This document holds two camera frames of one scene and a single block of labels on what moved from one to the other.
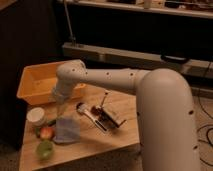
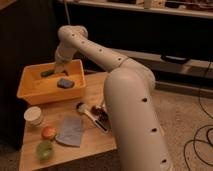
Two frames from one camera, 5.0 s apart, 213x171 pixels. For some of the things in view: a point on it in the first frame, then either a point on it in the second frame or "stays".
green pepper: (51, 123) -> (47, 73)
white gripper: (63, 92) -> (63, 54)
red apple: (46, 132) stays
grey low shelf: (201, 69) stays
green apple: (45, 150) stays
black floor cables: (205, 125) stays
